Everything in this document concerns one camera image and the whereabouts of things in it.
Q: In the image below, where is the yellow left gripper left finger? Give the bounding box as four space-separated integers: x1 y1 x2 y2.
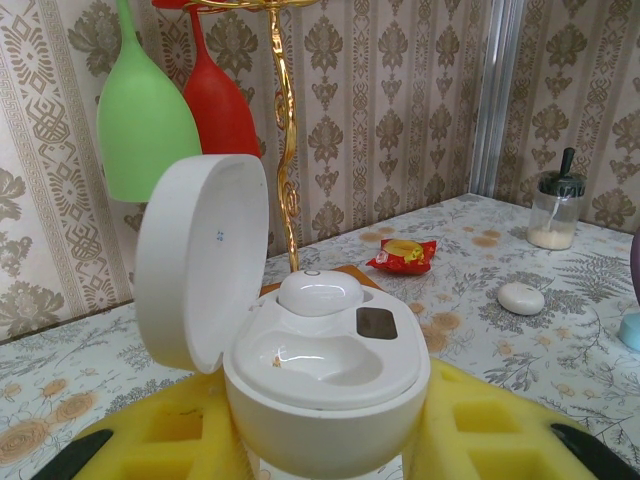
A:
37 372 262 480

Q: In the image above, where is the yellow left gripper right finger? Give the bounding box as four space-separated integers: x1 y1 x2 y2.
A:
399 357 637 480

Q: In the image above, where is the white oval earbud case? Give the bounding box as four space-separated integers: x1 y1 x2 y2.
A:
496 282 546 316

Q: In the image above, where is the light blue earbud case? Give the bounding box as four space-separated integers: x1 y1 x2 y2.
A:
618 312 640 355

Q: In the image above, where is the white oval wireless earbud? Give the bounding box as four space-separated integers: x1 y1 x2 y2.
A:
277 269 365 319

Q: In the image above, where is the red yellow snack packet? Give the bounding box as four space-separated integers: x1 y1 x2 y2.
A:
364 237 439 277

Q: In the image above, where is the glass shaker jar black lid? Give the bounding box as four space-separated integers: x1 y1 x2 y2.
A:
527 147 589 252

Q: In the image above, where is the gold glass rack wooden base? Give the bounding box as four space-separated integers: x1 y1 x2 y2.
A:
187 0 386 301

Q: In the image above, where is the green wine glass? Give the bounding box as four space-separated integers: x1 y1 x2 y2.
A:
96 0 204 204

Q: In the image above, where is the red wine glass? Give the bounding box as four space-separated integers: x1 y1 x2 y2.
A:
151 0 264 162

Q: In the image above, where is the aluminium frame post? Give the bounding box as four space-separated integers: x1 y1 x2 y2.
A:
469 0 527 201

